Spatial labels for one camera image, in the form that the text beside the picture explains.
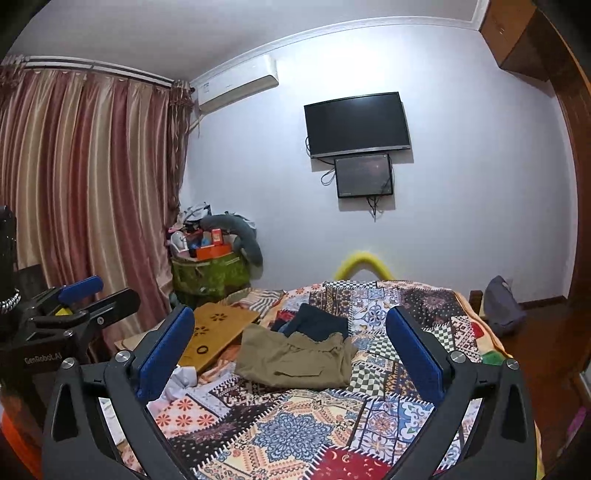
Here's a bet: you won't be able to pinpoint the olive green pants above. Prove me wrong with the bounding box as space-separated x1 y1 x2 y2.
235 323 358 389

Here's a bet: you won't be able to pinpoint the grey neck pillow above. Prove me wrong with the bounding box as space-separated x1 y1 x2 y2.
201 213 264 280

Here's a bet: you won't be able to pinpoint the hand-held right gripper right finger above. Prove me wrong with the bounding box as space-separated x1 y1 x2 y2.
385 305 539 480

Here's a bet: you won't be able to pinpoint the dark green folded pants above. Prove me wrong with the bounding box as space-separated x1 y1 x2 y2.
270 302 349 343

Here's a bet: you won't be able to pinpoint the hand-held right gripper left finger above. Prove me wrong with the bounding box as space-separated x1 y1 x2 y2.
41 305 197 480

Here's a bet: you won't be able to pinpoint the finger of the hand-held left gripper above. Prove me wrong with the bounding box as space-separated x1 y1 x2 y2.
31 275 103 315
44 288 141 336

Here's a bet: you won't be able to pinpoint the black wall television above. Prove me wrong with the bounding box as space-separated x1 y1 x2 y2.
304 91 413 159

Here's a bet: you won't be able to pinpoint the wooden lap desk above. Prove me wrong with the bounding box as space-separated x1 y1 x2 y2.
178 305 260 376

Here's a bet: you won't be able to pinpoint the brown wooden wardrobe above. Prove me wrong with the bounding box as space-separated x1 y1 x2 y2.
479 0 591 305

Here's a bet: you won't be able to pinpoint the yellow fuzzy headboard cushion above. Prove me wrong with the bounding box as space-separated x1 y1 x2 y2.
333 249 393 281

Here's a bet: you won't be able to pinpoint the orange box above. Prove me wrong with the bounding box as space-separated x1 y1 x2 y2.
195 244 232 260

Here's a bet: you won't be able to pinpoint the patchwork printed blanket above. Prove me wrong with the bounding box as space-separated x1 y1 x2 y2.
115 279 514 480

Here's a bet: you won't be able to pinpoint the white curtain rail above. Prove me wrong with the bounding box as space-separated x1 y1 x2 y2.
0 54 191 89

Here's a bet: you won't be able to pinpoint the white air conditioner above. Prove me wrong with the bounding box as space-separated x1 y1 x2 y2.
190 54 280 115

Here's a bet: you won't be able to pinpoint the small black wall monitor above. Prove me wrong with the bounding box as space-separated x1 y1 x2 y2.
334 154 394 199

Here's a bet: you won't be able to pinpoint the pink striped curtain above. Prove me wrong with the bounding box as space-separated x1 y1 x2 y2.
0 55 192 361

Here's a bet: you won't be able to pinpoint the white crumpled cloth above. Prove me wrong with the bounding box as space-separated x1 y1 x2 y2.
148 364 199 412

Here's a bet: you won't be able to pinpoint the grey backpack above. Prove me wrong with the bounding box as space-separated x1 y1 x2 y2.
482 275 527 337

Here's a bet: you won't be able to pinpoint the green storage bag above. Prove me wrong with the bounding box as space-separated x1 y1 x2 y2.
171 253 252 308

